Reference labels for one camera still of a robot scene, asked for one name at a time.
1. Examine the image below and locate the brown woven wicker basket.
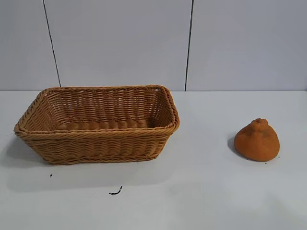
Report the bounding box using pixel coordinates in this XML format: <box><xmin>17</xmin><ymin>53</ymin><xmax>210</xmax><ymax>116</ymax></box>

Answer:
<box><xmin>13</xmin><ymin>84</ymin><xmax>181</xmax><ymax>165</ymax></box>

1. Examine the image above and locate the bumpy orange fruit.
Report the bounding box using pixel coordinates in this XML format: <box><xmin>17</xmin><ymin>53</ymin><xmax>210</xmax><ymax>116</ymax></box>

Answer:
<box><xmin>234</xmin><ymin>118</ymin><xmax>281</xmax><ymax>162</ymax></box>

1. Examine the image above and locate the small black curled scrap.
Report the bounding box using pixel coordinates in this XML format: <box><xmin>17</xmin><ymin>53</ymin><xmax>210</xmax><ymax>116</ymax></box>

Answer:
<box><xmin>108</xmin><ymin>185</ymin><xmax>123</xmax><ymax>195</ymax></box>

